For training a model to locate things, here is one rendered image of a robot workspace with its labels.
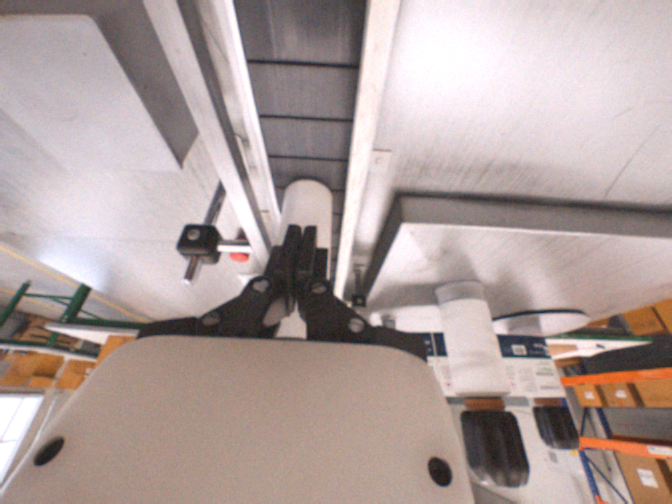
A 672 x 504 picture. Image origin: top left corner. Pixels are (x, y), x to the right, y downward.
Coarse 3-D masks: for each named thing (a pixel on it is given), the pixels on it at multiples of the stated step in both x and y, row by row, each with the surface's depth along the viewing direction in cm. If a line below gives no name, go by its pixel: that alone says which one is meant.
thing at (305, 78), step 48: (240, 0) 13; (288, 0) 13; (336, 0) 13; (288, 48) 15; (336, 48) 15; (288, 96) 18; (336, 96) 18; (288, 144) 21; (336, 144) 21; (336, 192) 26; (336, 240) 34
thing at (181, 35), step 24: (144, 0) 8; (168, 0) 8; (192, 0) 8; (168, 24) 8; (192, 24) 9; (168, 48) 9; (192, 48) 9; (192, 72) 9; (192, 96) 10; (216, 96) 11; (216, 120) 11; (216, 144) 12; (216, 168) 14; (240, 168) 14; (240, 192) 15; (240, 216) 17; (264, 240) 20; (264, 264) 24
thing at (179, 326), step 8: (160, 320) 9; (168, 320) 9; (176, 320) 9; (184, 320) 9; (192, 320) 9; (144, 328) 9; (152, 328) 9; (160, 328) 9; (168, 328) 9; (176, 328) 9; (184, 328) 9; (192, 328) 9; (136, 336) 9; (144, 336) 9
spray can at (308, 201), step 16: (288, 192) 24; (304, 192) 23; (320, 192) 24; (288, 208) 23; (304, 208) 22; (320, 208) 23; (304, 224) 21; (320, 224) 22; (320, 240) 21; (288, 320) 17; (288, 336) 17; (304, 336) 17
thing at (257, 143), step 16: (224, 0) 14; (400, 0) 13; (224, 16) 14; (224, 32) 15; (240, 48) 16; (240, 64) 16; (384, 64) 16; (240, 80) 17; (384, 80) 17; (240, 96) 18; (256, 112) 19; (256, 128) 20; (256, 144) 22; (256, 160) 23; (368, 160) 23; (272, 192) 27; (272, 208) 29; (352, 240) 35
